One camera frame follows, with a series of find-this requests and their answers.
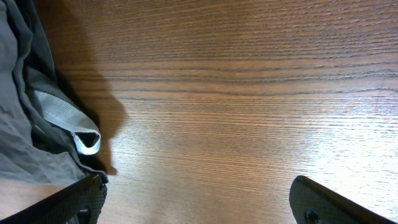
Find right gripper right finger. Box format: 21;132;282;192
289;175;396;224

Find grey shorts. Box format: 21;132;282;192
1;0;108;184

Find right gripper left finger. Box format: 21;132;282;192
1;175;108;224

